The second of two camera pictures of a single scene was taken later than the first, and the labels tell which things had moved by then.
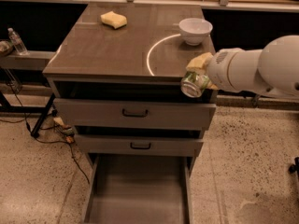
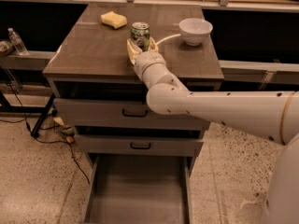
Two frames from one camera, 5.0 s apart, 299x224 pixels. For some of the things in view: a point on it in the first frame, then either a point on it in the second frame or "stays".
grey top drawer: (135, 112) stays
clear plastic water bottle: (17, 42) stays
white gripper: (219, 69) → (148, 61)
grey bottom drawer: (138, 189) stays
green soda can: (193, 84) → (140, 35)
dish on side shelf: (6, 48) stays
